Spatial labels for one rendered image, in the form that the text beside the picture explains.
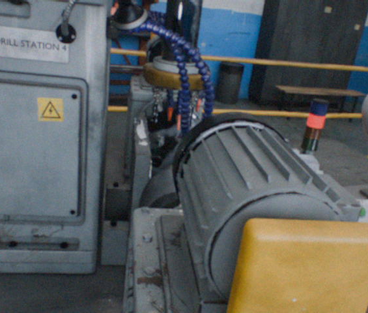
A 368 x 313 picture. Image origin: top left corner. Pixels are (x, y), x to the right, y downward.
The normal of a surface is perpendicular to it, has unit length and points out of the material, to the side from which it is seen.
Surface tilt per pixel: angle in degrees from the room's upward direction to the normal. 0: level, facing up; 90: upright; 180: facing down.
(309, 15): 90
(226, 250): 90
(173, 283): 0
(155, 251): 0
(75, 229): 90
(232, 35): 90
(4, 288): 0
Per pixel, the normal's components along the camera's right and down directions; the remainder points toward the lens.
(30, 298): 0.11, -0.92
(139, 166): 0.12, 0.39
